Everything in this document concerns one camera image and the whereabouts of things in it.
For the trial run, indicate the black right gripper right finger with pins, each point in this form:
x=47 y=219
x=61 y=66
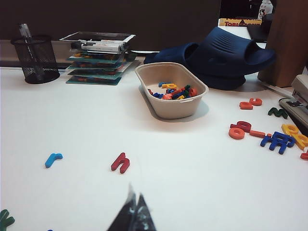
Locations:
x=144 y=216

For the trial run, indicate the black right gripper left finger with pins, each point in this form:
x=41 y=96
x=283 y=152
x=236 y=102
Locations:
x=126 y=214

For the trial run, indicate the green letter k magnet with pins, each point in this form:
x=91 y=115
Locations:
x=6 y=217

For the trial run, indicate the red letter h magnet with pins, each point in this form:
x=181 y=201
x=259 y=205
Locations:
x=119 y=163

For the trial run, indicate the light blue letter r magnet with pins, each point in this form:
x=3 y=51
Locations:
x=51 y=160

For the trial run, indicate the orange letter o magnet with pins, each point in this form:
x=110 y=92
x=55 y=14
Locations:
x=232 y=133

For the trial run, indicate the orange stick letter magnet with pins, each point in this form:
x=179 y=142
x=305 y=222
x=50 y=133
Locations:
x=172 y=95

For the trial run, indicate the red letter b magnet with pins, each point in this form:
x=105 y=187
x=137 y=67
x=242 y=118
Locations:
x=244 y=126

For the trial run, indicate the blue letter magnet cluster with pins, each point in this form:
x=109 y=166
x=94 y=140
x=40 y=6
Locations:
x=276 y=142

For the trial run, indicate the orange letter magnet pair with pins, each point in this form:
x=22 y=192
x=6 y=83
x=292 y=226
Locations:
x=249 y=104

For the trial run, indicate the green letter m magnet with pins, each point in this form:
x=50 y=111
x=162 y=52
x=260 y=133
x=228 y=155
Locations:
x=276 y=111

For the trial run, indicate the yellow letter magnet cluster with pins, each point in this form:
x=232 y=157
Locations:
x=296 y=134

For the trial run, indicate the beige oval paper tray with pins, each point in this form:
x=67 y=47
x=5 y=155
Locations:
x=173 y=108

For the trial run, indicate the orange dash magnet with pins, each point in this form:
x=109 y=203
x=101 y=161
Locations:
x=257 y=133

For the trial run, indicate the white marker pen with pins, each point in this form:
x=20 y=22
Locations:
x=101 y=47

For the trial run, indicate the blue rubber clog shoes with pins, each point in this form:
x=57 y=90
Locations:
x=221 y=60

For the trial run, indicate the black mesh pen holder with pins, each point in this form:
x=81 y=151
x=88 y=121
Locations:
x=38 y=60

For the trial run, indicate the clear plastic box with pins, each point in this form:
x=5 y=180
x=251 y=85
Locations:
x=96 y=37

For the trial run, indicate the brown desk partition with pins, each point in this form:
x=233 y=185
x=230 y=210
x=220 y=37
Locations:
x=120 y=19

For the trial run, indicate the grey stapler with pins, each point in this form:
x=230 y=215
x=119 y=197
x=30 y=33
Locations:
x=299 y=91

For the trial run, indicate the clear ballpoint pen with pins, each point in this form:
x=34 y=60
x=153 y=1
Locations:
x=26 y=31

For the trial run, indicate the yellow toblerone box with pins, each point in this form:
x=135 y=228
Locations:
x=240 y=22

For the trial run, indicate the brown wooden board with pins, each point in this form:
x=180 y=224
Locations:
x=286 y=43

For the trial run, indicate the white bottle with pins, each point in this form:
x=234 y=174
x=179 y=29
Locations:
x=264 y=9

